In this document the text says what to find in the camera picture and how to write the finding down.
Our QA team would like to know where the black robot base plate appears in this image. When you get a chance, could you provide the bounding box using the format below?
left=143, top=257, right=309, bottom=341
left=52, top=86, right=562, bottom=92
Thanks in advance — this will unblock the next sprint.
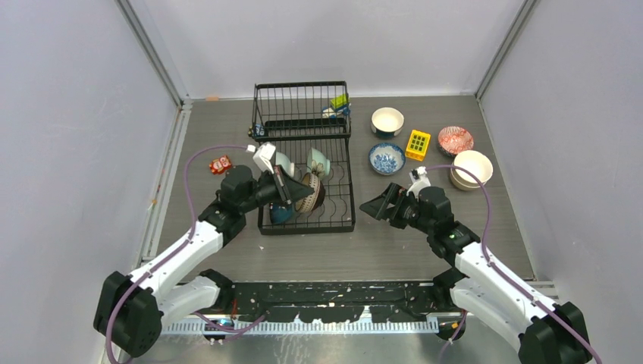
left=199, top=281, right=463, bottom=323

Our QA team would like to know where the light blue dotted bowl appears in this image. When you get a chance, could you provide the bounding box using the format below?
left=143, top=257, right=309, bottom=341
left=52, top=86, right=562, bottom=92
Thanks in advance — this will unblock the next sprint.
left=274, top=152, right=295, bottom=177

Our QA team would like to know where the white blue floral bowl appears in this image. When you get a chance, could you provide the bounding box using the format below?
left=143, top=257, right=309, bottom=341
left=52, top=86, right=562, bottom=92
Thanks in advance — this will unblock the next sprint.
left=368, top=143, right=406, bottom=176

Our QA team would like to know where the pale green ceramic bowl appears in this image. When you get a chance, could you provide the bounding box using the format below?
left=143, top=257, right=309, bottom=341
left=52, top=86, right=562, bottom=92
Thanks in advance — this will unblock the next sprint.
left=306, top=148, right=331, bottom=180

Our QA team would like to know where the teal bowl white inside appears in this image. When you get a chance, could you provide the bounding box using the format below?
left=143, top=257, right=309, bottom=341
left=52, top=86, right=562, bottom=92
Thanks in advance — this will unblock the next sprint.
left=371, top=107, right=405, bottom=139

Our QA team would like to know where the brown patterned band bowl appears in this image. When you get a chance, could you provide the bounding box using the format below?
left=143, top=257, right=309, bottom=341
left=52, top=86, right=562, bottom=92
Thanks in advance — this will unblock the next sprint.
left=295, top=172, right=323, bottom=213

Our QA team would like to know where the beige bowl with brown markings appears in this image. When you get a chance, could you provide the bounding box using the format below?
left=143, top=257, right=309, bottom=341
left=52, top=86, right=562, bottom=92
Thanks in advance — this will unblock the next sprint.
left=450, top=169, right=480, bottom=191

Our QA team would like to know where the small red flower toy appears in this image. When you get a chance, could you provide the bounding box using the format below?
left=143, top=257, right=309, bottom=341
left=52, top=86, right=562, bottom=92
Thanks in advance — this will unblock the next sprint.
left=209, top=155, right=233, bottom=175

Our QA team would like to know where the dark blue glazed bowl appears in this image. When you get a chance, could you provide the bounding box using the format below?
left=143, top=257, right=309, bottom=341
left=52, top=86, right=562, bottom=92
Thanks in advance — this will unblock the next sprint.
left=269, top=203, right=295, bottom=224

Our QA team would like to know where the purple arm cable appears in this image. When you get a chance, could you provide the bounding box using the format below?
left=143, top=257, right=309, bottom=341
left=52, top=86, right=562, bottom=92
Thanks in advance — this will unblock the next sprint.
left=414, top=163, right=604, bottom=364
left=104, top=144, right=267, bottom=364

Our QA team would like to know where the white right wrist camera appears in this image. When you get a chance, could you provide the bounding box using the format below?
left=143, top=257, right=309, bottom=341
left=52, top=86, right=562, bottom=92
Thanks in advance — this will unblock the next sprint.
left=406, top=166, right=431, bottom=197

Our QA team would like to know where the beige bowl with flower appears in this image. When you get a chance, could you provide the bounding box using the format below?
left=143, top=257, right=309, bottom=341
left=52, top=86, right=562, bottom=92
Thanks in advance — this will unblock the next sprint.
left=453, top=150, right=494, bottom=184

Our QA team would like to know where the perforated metal rail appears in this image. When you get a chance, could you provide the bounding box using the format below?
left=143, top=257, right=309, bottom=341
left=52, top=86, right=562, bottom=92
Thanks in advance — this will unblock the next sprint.
left=161, top=316, right=440, bottom=336

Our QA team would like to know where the yellow window toy block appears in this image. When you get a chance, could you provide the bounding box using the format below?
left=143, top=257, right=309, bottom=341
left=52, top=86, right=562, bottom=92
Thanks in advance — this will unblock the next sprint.
left=404, top=129, right=431, bottom=162

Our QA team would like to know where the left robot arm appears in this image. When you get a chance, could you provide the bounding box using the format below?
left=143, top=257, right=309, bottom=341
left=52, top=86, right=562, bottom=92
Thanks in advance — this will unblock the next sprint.
left=93, top=165, right=314, bottom=357

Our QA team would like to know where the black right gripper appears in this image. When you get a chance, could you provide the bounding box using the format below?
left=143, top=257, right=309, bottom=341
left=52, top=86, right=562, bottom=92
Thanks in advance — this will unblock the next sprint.
left=360, top=182, right=434, bottom=235

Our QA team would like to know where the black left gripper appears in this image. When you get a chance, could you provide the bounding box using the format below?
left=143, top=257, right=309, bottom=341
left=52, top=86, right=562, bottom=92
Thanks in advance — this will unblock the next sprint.
left=239, top=165, right=313, bottom=214

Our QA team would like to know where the black wire dish rack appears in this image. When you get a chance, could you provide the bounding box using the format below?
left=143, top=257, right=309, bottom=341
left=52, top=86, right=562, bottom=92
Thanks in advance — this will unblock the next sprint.
left=249, top=80, right=355, bottom=235

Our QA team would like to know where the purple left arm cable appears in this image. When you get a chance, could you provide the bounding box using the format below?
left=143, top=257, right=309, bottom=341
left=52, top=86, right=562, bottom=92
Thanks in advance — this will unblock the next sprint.
left=104, top=144, right=267, bottom=364

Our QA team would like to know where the green blue toy car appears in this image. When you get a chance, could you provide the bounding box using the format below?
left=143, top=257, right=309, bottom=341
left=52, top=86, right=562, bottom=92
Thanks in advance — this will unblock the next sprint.
left=321, top=93, right=351, bottom=118

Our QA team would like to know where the red white patterned bowl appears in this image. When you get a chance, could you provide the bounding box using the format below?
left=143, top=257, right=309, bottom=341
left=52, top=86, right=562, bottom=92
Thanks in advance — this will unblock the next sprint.
left=438, top=126, right=475, bottom=157

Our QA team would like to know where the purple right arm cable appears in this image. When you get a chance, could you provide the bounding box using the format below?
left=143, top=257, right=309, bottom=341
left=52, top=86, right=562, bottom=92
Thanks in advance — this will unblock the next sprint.
left=414, top=163, right=604, bottom=364

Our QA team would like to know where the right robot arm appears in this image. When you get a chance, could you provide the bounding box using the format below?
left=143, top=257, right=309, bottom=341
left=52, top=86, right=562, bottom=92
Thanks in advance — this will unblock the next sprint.
left=360, top=184, right=595, bottom=363

